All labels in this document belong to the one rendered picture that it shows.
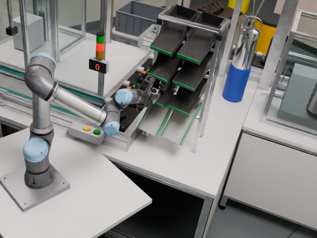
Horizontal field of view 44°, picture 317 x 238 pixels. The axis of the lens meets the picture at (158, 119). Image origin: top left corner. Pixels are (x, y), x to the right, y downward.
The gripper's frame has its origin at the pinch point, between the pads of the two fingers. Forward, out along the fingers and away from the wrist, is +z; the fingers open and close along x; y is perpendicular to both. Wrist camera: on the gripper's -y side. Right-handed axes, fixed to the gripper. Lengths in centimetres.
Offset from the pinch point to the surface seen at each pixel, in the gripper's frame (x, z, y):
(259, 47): -25, 321, -51
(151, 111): -3.0, 12.0, 13.4
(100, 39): -45.5, 1.1, -15.3
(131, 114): -18.2, 18.5, 22.5
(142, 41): -79, 114, -17
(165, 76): 4.3, -3.3, -11.1
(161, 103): 5.2, 2.6, 4.5
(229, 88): 16, 88, -10
